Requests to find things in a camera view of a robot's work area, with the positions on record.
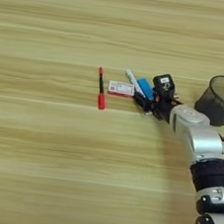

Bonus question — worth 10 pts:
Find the black mesh pen cup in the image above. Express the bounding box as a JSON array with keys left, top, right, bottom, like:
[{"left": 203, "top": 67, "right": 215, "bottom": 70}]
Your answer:
[{"left": 192, "top": 72, "right": 224, "bottom": 128}]

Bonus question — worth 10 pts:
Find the blue eraser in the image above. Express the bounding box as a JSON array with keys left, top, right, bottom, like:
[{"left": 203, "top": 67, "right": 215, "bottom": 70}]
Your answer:
[{"left": 133, "top": 76, "right": 158, "bottom": 102}]

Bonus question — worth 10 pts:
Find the red marker pen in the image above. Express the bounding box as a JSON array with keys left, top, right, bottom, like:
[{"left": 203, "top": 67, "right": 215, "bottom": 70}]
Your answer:
[{"left": 93, "top": 66, "right": 112, "bottom": 112}]

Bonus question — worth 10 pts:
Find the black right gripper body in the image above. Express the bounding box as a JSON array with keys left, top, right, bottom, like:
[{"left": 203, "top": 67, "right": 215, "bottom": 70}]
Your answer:
[{"left": 144, "top": 90, "right": 181, "bottom": 125}]

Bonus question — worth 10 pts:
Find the black box with white label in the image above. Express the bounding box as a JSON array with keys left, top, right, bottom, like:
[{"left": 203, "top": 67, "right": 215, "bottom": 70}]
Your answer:
[{"left": 150, "top": 71, "right": 179, "bottom": 98}]

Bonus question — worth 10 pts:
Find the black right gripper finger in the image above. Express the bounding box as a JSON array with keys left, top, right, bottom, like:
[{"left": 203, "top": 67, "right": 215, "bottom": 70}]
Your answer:
[
  {"left": 170, "top": 92, "right": 184, "bottom": 107},
  {"left": 131, "top": 90, "right": 156, "bottom": 117}
]

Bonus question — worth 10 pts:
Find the small red white box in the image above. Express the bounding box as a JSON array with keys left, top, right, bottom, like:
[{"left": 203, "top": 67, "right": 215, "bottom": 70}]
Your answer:
[{"left": 107, "top": 79, "right": 137, "bottom": 99}]

